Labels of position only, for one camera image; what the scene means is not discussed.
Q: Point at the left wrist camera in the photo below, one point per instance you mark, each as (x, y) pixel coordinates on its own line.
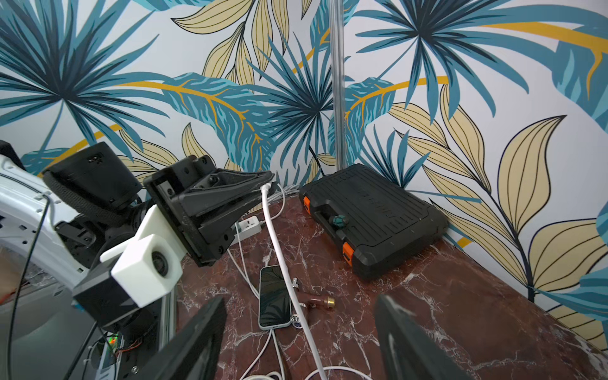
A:
(134, 273)

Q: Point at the black plastic tool case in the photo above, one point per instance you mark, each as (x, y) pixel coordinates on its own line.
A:
(375, 224)

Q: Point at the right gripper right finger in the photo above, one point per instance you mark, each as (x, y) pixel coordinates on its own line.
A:
(408, 352)

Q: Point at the left aluminium frame post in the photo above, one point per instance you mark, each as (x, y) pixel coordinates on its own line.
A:
(336, 20)

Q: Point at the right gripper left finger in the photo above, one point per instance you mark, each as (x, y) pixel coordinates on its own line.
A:
(194, 352)

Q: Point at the white power strip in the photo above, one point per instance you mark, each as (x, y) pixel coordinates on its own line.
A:
(246, 228)

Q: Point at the phone with light case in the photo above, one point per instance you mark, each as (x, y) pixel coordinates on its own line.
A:
(275, 309)

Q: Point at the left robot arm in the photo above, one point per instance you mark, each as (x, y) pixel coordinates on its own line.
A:
(117, 244)

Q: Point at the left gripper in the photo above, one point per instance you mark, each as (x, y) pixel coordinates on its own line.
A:
(202, 202)

